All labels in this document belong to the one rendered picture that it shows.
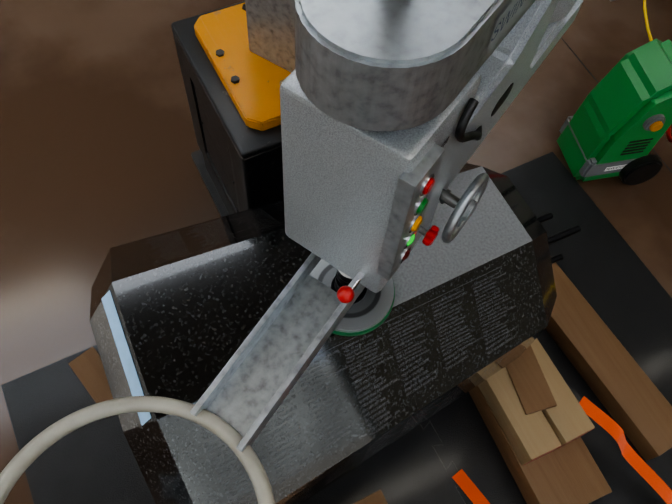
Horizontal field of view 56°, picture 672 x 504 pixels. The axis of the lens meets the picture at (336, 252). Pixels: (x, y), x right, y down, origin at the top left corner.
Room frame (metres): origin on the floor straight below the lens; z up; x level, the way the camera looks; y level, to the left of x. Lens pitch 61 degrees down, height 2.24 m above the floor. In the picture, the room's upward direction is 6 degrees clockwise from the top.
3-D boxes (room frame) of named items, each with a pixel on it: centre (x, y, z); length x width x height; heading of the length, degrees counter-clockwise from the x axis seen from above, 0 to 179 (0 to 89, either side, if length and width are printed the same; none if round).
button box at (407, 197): (0.52, -0.10, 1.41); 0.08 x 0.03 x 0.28; 150
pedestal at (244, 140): (1.52, 0.21, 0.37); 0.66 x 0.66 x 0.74; 33
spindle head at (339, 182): (0.71, -0.08, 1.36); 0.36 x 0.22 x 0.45; 150
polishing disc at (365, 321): (0.64, -0.04, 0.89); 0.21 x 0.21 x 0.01
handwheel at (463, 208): (0.69, -0.20, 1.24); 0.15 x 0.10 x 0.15; 150
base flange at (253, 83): (1.52, 0.21, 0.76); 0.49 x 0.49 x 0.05; 33
